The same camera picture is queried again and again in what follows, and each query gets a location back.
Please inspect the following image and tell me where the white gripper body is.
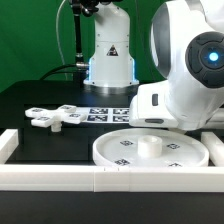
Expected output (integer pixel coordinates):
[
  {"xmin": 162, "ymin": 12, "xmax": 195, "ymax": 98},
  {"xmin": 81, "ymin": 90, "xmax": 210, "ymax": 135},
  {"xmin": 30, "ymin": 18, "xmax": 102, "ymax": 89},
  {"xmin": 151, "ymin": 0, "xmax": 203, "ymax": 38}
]
[{"xmin": 128, "ymin": 79, "xmax": 224, "ymax": 131}]

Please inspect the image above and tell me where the white round table top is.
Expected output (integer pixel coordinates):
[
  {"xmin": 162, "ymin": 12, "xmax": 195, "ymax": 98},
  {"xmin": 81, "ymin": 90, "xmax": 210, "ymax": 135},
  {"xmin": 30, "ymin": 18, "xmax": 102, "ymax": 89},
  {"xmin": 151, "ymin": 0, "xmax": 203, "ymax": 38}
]
[{"xmin": 92, "ymin": 128, "xmax": 209, "ymax": 168}]

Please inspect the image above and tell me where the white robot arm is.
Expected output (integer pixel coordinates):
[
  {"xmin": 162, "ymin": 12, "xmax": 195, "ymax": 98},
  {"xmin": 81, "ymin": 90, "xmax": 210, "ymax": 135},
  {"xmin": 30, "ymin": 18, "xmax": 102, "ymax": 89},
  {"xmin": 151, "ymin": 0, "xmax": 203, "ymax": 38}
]
[{"xmin": 84, "ymin": 0, "xmax": 224, "ymax": 131}]

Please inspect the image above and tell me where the white marker sheet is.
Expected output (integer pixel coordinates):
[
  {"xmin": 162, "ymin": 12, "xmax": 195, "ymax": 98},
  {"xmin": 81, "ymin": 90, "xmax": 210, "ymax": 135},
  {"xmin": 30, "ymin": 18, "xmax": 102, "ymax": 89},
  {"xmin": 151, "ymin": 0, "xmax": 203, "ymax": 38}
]
[{"xmin": 64, "ymin": 107, "xmax": 129, "ymax": 124}]

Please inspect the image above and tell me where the white right fence bar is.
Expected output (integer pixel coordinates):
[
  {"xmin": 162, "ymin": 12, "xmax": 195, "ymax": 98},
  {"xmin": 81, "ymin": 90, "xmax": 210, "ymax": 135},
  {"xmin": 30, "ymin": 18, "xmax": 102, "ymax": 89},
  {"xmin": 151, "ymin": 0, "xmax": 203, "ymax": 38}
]
[{"xmin": 201, "ymin": 132, "xmax": 224, "ymax": 167}]

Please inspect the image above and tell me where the white fence bar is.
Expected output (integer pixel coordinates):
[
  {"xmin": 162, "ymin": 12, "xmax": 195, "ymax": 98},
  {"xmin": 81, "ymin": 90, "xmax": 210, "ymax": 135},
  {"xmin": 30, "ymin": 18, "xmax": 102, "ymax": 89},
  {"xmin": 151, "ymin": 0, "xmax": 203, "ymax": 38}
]
[
  {"xmin": 201, "ymin": 132, "xmax": 224, "ymax": 167},
  {"xmin": 0, "ymin": 129, "xmax": 19, "ymax": 165},
  {"xmin": 0, "ymin": 165, "xmax": 224, "ymax": 192}
]

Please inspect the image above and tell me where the white cross-shaped table base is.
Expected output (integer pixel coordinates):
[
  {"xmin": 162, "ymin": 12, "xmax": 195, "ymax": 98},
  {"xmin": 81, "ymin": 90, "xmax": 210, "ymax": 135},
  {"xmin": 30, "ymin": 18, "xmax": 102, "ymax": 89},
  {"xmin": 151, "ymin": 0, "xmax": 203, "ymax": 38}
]
[{"xmin": 25, "ymin": 105, "xmax": 87, "ymax": 133}]

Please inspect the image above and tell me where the white left fence bar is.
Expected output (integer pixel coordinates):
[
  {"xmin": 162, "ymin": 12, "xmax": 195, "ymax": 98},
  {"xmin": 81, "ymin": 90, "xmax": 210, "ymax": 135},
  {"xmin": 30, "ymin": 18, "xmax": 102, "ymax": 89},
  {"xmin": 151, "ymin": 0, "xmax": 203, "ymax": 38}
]
[{"xmin": 0, "ymin": 129, "xmax": 19, "ymax": 165}]

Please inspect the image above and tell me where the white front fence bar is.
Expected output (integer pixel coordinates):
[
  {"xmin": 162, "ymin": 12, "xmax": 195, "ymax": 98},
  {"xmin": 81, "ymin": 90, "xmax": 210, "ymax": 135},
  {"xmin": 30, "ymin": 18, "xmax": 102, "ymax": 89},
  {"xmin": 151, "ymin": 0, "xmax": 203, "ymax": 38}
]
[{"xmin": 0, "ymin": 165, "xmax": 224, "ymax": 192}]

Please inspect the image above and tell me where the black cable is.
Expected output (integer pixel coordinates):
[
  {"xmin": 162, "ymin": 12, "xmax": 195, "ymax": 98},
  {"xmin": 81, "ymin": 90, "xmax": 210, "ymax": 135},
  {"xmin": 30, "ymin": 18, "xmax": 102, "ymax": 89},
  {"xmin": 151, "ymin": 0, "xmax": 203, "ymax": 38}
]
[{"xmin": 39, "ymin": 63, "xmax": 90, "ymax": 81}]

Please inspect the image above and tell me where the grey cable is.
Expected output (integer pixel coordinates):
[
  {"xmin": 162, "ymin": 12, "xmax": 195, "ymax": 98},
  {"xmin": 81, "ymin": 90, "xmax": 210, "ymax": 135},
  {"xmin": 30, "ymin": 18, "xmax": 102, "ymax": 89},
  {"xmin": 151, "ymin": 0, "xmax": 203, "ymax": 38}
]
[{"xmin": 55, "ymin": 0, "xmax": 68, "ymax": 81}]

